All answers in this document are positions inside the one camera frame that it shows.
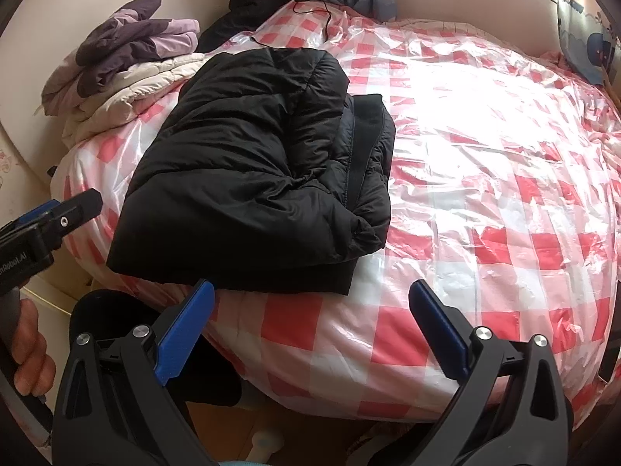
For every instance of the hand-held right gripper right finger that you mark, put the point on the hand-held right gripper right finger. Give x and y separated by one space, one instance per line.
436 330

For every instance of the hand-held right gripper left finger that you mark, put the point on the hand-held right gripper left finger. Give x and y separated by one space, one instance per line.
187 330

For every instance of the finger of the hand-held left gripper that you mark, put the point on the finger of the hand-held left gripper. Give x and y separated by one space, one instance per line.
68 216

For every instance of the black puffer jacket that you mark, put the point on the black puffer jacket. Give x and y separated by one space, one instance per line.
242 165

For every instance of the dark clothes pile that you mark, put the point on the dark clothes pile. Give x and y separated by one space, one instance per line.
262 0

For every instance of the person's left hand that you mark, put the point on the person's left hand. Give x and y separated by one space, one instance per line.
31 344

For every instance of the cream cabinet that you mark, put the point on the cream cabinet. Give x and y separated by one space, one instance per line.
53 310

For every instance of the pink checked bed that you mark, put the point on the pink checked bed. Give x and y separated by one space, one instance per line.
485 204

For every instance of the cream quilt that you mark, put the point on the cream quilt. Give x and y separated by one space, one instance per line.
126 92

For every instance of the small white floor object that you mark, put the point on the small white floor object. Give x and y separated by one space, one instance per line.
268 441

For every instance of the dark flat object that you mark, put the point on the dark flat object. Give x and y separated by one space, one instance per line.
610 364

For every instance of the purple patterned blanket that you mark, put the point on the purple patterned blanket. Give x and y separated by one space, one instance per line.
126 39

